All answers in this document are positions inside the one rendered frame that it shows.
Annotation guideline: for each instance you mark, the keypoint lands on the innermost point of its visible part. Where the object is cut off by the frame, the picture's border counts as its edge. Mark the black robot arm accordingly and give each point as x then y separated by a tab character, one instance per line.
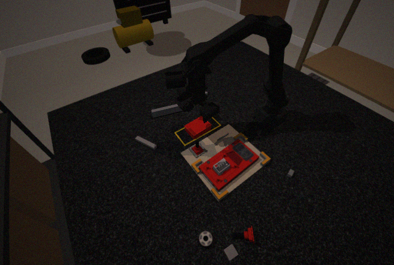
198	57

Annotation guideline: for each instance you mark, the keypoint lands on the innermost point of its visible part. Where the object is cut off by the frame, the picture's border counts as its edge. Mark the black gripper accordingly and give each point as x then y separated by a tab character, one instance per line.
208	110

